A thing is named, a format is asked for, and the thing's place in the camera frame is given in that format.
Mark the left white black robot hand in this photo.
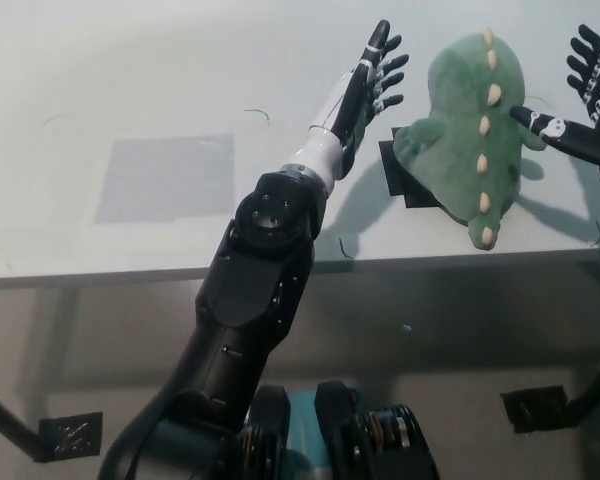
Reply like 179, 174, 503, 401
307, 19, 410, 174

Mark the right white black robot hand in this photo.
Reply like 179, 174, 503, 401
509, 24, 600, 191

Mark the green plush dinosaur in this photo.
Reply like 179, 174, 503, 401
392, 30, 547, 251

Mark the black tape square marker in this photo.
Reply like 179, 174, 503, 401
378, 127, 440, 210

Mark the grey tape square marker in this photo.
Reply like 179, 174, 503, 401
93, 132, 236, 225

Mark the black teal robot torso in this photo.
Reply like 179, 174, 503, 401
159, 379, 441, 480

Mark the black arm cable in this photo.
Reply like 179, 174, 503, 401
97, 374, 191, 480

